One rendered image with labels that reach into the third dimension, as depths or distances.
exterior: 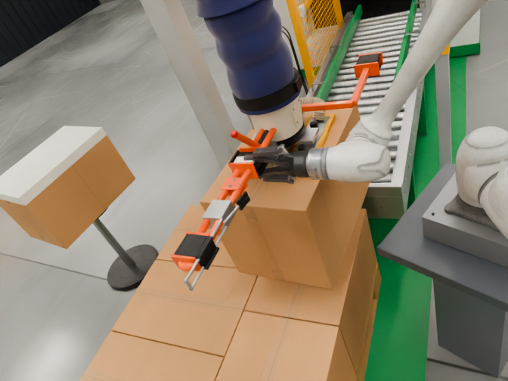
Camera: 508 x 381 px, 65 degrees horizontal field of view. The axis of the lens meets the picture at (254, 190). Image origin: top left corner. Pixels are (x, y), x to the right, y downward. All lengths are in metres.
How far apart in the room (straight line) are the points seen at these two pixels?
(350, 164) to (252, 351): 0.85
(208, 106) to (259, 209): 1.64
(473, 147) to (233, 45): 0.72
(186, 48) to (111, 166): 0.87
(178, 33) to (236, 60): 1.45
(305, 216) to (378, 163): 0.29
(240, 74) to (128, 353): 1.22
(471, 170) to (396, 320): 1.11
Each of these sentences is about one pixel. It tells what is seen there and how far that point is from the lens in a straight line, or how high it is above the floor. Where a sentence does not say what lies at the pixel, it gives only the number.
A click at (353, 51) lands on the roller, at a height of 0.52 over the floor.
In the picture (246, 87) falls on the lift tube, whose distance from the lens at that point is 1.25.
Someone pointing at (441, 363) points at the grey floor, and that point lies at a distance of 2.08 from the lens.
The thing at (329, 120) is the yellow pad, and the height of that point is 1.09.
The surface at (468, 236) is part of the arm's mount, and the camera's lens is 1.39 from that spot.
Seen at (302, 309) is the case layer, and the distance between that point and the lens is 1.63.
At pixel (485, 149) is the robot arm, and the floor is 1.12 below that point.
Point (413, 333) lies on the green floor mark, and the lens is 2.14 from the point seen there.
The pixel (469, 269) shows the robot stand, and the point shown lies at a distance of 1.41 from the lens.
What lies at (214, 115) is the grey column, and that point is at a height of 0.66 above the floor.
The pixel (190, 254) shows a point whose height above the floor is 1.23.
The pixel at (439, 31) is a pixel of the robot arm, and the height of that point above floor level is 1.49.
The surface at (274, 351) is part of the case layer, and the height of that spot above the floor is 0.54.
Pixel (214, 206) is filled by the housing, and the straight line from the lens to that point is 1.10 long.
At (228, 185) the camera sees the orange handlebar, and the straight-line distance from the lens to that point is 1.15.
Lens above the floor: 1.88
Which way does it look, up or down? 37 degrees down
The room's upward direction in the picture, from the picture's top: 24 degrees counter-clockwise
